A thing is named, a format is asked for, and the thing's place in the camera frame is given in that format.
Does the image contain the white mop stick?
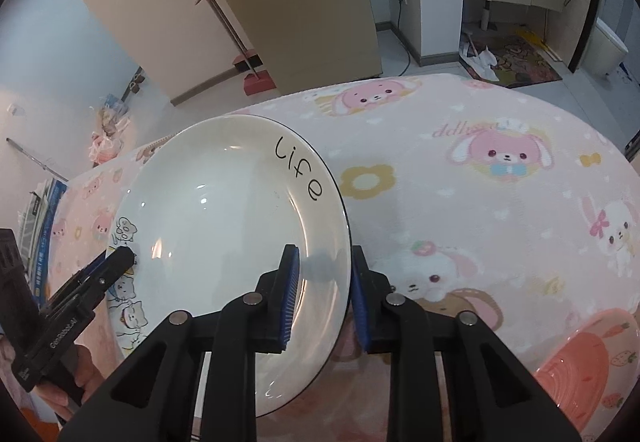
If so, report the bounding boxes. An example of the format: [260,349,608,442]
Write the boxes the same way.
[6,137,68,183]

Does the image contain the bathroom floor mat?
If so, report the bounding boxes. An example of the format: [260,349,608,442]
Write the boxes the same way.
[459,35,561,89]

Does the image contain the stack of boxes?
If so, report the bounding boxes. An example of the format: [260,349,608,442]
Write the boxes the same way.
[17,179,67,306]

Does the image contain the person's left hand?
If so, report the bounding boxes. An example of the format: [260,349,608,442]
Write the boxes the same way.
[35,344,104,422]

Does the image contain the pink carrot bowl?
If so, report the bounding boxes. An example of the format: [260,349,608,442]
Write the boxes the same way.
[535,309,639,441]

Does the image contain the white toilet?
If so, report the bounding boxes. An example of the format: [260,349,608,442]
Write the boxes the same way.
[582,17,628,78]

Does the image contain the white life plate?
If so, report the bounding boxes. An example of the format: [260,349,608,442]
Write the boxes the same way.
[106,115,352,415]

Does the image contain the broom with red dustpan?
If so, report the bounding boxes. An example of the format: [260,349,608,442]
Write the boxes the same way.
[194,0,276,96]

